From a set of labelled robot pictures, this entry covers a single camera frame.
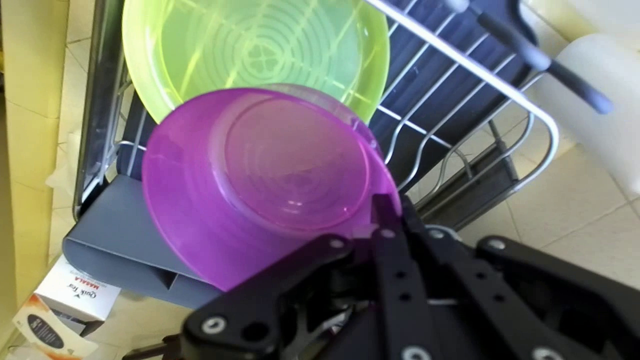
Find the lime green plastic plate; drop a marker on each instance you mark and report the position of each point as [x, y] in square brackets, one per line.
[267, 46]

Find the white printed box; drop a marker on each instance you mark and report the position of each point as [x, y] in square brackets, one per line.
[73, 296]

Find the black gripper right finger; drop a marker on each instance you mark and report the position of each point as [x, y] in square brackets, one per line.
[507, 300]

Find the white pump bottle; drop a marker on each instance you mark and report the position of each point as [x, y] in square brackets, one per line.
[620, 80]

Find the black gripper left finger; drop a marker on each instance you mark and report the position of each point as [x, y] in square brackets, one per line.
[392, 292]

